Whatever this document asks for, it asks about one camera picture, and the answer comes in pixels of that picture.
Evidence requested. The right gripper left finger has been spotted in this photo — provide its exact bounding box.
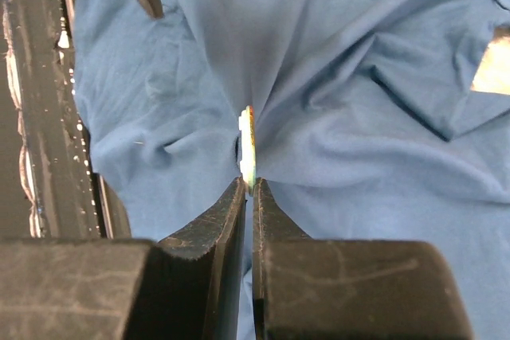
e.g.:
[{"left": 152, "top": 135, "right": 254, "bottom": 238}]
[{"left": 1, "top": 178, "right": 245, "bottom": 339}]

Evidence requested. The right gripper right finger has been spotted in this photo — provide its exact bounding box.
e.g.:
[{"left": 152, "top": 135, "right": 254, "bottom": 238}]
[{"left": 253, "top": 179, "right": 473, "bottom": 339}]

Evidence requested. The dark blue t-shirt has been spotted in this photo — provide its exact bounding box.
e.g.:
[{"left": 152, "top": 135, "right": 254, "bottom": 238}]
[{"left": 74, "top": 0, "right": 509, "bottom": 339}]

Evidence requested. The round pale green brooch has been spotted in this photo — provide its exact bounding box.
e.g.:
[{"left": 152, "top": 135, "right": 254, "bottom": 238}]
[{"left": 238, "top": 105, "right": 257, "bottom": 196}]

